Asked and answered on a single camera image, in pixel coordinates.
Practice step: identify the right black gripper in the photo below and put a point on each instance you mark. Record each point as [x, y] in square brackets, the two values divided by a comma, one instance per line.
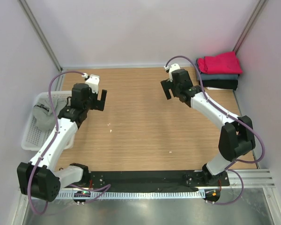
[167, 85]

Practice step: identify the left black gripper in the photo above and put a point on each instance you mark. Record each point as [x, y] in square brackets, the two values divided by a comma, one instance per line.
[97, 105]

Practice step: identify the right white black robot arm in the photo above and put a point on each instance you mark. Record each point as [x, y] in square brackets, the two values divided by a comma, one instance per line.
[236, 137]

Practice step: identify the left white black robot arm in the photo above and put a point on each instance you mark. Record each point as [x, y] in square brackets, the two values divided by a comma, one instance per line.
[37, 178]

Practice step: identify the folded white t shirt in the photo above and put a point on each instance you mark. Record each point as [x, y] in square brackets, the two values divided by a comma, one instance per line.
[212, 88]

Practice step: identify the folded black t shirt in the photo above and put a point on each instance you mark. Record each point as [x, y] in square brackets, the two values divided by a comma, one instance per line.
[221, 84]

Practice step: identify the folded pink t shirt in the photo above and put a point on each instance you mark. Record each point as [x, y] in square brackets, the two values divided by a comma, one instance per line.
[225, 63]

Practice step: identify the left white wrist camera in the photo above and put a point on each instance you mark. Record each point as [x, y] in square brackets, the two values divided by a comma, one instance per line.
[92, 81]

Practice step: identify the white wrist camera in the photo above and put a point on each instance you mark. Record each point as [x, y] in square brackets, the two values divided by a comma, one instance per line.
[92, 81]
[170, 69]

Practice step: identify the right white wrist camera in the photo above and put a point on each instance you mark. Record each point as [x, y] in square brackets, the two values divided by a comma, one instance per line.
[170, 69]

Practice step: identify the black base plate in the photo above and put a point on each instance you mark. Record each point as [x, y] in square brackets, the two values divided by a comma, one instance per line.
[156, 181]

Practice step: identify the left aluminium corner post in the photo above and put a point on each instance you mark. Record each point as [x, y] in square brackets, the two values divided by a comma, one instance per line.
[36, 27]

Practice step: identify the aluminium corner post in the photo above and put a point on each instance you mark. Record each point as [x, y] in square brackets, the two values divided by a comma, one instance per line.
[249, 25]
[36, 27]

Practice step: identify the slotted cable duct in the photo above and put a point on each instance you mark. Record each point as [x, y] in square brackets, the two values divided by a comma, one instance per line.
[76, 195]

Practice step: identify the aluminium rail frame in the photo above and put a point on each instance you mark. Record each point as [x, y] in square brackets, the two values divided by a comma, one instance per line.
[252, 178]

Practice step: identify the right aluminium corner post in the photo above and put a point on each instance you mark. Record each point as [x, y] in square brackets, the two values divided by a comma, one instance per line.
[249, 25]

